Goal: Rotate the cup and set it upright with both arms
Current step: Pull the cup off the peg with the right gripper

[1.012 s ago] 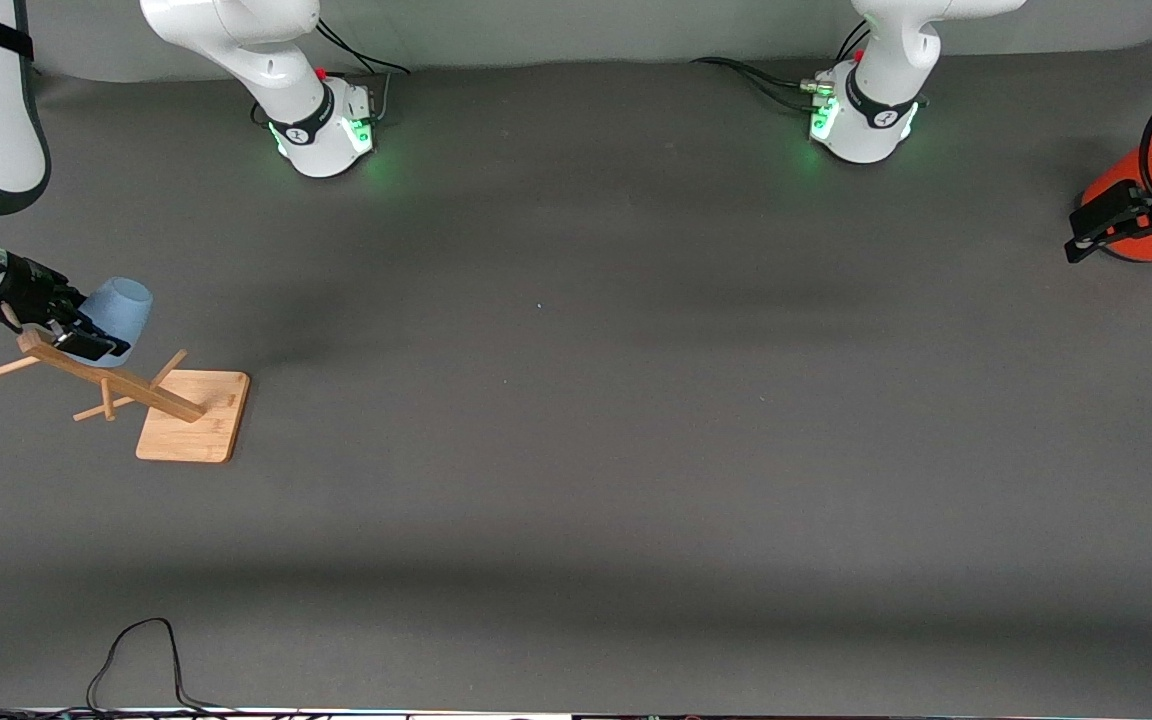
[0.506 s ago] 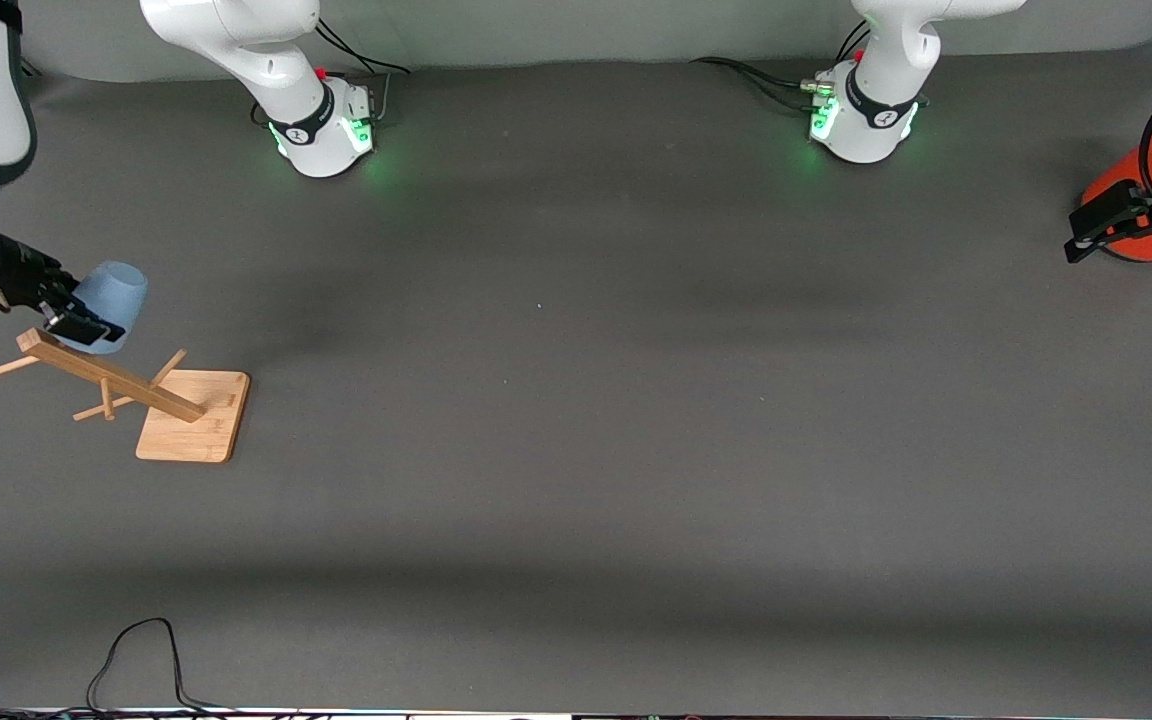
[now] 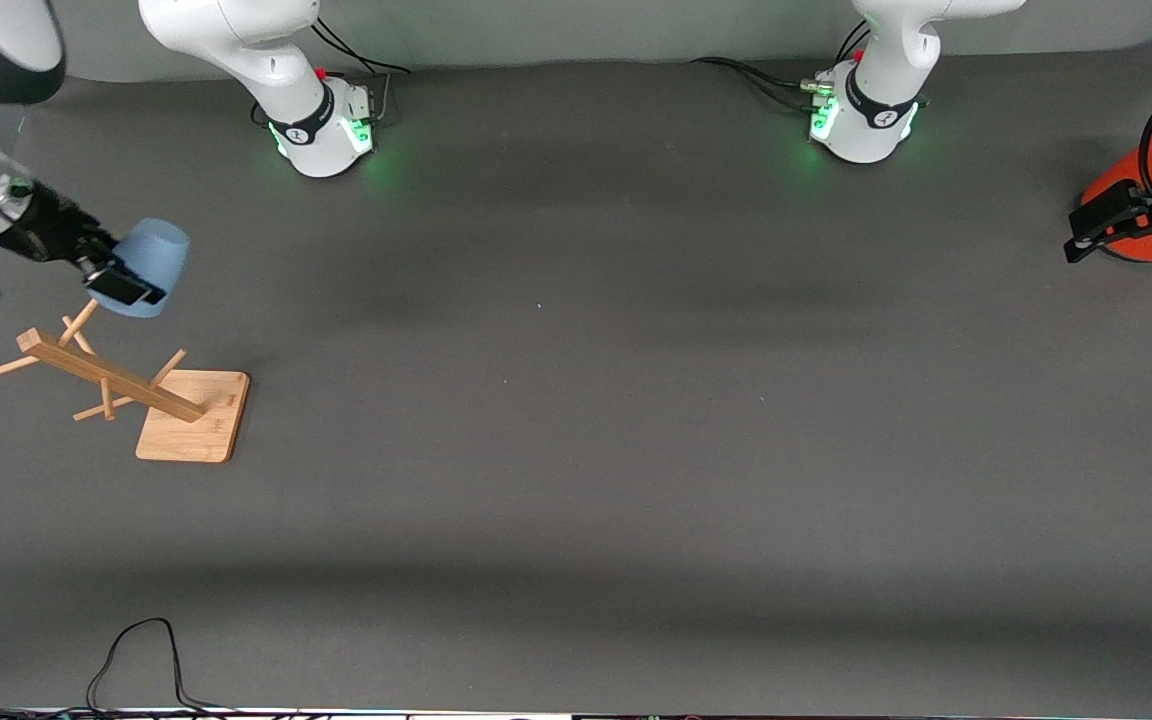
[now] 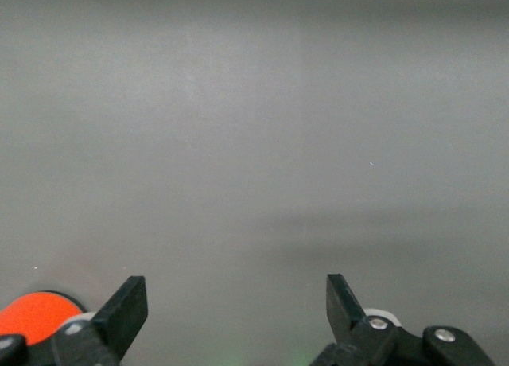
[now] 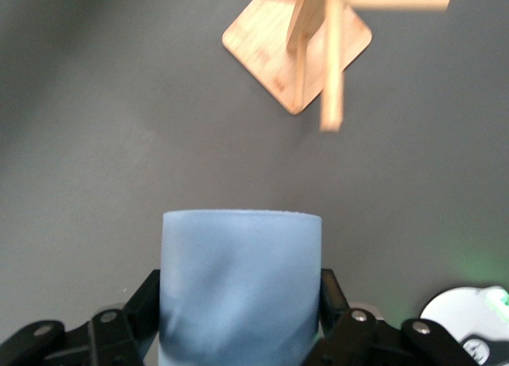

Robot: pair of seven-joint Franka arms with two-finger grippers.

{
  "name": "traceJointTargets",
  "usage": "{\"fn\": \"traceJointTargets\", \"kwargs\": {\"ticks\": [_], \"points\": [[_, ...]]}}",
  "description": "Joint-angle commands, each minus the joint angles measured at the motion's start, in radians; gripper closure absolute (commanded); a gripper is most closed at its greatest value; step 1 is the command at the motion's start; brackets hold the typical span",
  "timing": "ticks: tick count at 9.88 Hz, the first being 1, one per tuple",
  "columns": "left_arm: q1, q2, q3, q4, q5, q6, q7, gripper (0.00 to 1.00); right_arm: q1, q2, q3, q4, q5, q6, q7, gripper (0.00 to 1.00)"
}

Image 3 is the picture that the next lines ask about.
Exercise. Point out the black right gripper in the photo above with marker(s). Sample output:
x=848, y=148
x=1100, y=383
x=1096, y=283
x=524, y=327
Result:
x=54, y=232

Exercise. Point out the light blue cup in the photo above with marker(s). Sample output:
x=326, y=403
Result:
x=156, y=255

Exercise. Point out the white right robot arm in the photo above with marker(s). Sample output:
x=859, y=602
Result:
x=266, y=60

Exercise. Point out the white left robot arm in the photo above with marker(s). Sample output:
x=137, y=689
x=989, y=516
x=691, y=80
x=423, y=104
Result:
x=871, y=110

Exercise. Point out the orange cylinder with grey lid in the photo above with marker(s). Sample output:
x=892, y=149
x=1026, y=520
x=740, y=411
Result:
x=1111, y=175

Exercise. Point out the wooden mug tree stand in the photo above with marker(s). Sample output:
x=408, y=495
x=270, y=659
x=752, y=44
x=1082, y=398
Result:
x=191, y=430

